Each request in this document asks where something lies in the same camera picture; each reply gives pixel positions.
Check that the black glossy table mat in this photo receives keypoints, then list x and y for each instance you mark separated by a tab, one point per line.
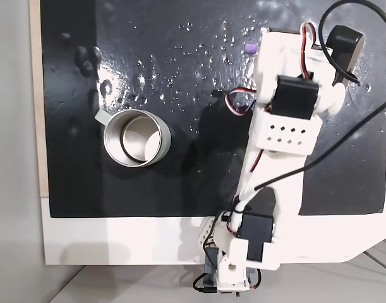
148	189

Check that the black oval gripper camera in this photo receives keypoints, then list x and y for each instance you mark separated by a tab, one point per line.
344	47

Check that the beige board strip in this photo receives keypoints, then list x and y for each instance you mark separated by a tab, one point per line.
38	94

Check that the purple ribbed pen grip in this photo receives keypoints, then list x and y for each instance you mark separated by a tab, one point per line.
251	48

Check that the silver metal cup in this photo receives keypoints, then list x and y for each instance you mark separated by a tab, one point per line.
162	139

